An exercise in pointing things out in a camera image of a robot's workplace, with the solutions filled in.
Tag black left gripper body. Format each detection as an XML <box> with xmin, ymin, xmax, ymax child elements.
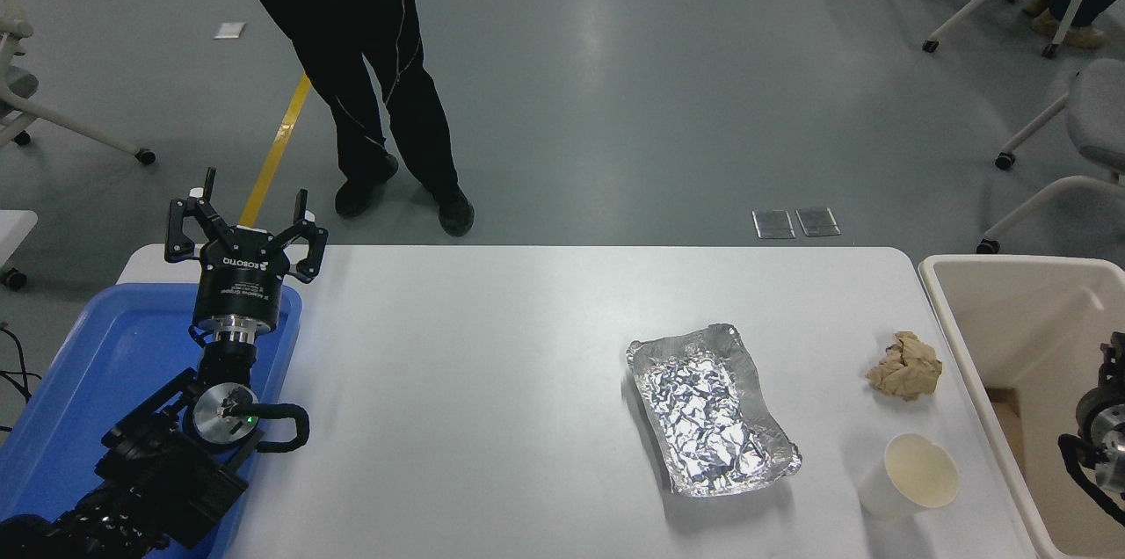
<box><xmin>192</xmin><ymin>226</ymin><xmax>293</xmax><ymax>334</ymax></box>

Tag white paper cup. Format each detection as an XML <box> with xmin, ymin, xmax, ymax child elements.
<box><xmin>857</xmin><ymin>433</ymin><xmax>961</xmax><ymax>522</ymax></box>

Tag blue plastic tray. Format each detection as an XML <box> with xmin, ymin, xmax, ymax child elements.
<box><xmin>0</xmin><ymin>282</ymin><xmax>303</xmax><ymax>559</ymax></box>

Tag white furniture with caster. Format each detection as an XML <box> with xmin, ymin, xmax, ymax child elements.
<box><xmin>0</xmin><ymin>210</ymin><xmax>39</xmax><ymax>292</ymax></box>

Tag standing person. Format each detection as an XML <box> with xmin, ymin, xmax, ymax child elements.
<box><xmin>231</xmin><ymin>0</ymin><xmax>476</xmax><ymax>237</ymax></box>

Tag silver foil tray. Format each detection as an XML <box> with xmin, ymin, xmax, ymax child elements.
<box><xmin>626</xmin><ymin>323</ymin><xmax>802</xmax><ymax>498</ymax></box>

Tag metal floor plate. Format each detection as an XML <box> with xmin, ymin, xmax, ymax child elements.
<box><xmin>752</xmin><ymin>209</ymin><xmax>796</xmax><ymax>240</ymax></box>
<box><xmin>795</xmin><ymin>207</ymin><xmax>841</xmax><ymax>237</ymax></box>

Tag crumpled tan paper ball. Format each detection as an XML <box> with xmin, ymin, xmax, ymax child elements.
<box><xmin>866</xmin><ymin>331</ymin><xmax>943</xmax><ymax>403</ymax></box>

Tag brown cardboard piece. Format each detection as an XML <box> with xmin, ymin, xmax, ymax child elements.
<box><xmin>986</xmin><ymin>388</ymin><xmax>1027</xmax><ymax>465</ymax></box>

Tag large pale bin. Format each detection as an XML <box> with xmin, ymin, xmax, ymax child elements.
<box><xmin>918</xmin><ymin>254</ymin><xmax>1125</xmax><ymax>559</ymax></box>

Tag black cables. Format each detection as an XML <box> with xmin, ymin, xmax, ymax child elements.
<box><xmin>0</xmin><ymin>326</ymin><xmax>42</xmax><ymax>435</ymax></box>

